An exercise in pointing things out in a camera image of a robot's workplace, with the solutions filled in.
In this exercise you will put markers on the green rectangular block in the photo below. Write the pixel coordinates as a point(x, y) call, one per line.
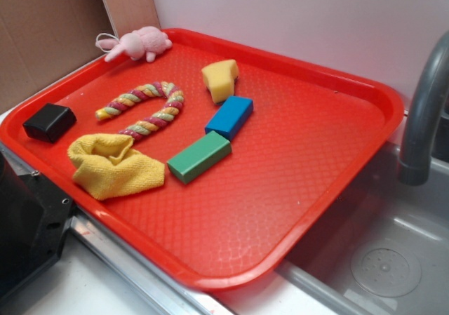
point(197, 158)

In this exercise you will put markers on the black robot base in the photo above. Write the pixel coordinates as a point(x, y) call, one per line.
point(35, 217)

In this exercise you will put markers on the blue rectangular block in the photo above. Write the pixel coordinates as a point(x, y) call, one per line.
point(230, 117)

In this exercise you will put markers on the red plastic tray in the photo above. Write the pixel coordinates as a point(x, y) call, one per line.
point(311, 131)

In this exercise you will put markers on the yellow sponge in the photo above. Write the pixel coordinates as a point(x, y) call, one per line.
point(220, 78)

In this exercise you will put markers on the yellow cloth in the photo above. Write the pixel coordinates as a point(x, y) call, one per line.
point(107, 166)

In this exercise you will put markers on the pink plush bunny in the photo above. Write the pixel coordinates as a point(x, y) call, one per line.
point(145, 43)

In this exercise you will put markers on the black box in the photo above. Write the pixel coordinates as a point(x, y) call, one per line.
point(49, 123)

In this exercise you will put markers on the grey faucet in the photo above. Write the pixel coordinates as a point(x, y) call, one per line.
point(426, 131)

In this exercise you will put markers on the grey sink basin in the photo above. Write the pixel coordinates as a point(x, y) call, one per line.
point(381, 248)

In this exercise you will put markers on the brown cardboard panel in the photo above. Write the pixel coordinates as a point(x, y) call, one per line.
point(45, 40)

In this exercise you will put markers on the multicolour twisted rope toy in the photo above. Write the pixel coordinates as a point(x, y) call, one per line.
point(154, 106)

